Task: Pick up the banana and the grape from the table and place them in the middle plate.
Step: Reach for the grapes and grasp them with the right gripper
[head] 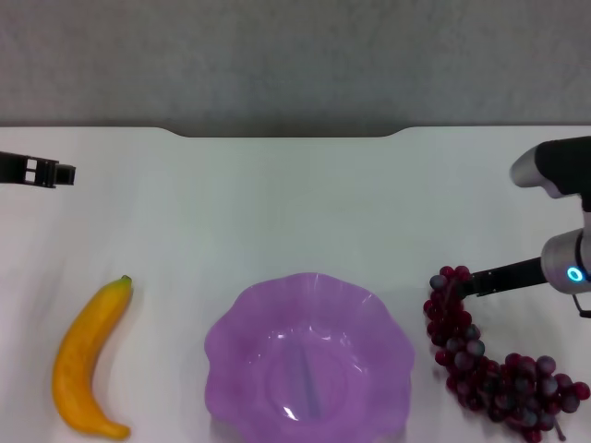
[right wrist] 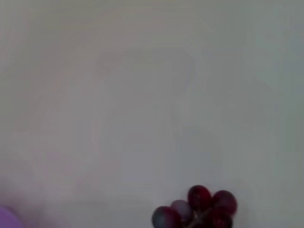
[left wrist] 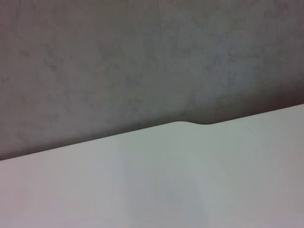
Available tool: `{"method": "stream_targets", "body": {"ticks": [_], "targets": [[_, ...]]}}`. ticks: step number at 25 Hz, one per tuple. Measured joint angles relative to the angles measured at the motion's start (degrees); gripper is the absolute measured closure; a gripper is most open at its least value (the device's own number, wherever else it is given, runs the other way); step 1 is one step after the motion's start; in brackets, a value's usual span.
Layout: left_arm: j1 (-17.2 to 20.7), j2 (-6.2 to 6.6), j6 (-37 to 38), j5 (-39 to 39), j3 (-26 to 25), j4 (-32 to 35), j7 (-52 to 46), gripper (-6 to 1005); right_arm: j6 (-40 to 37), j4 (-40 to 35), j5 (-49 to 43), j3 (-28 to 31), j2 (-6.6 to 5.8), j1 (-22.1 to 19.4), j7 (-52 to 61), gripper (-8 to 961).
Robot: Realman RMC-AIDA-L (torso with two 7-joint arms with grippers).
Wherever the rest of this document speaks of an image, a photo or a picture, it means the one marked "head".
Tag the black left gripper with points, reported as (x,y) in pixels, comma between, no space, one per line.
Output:
(11,167)

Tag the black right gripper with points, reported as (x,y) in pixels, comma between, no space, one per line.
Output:
(515,277)

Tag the red purple grape bunch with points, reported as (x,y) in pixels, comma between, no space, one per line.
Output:
(461,355)

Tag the yellow banana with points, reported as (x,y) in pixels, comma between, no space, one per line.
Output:
(78,350)

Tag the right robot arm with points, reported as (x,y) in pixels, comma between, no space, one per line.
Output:
(565,161)

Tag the purple wavy plastic plate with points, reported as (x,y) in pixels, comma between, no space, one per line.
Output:
(286,323)

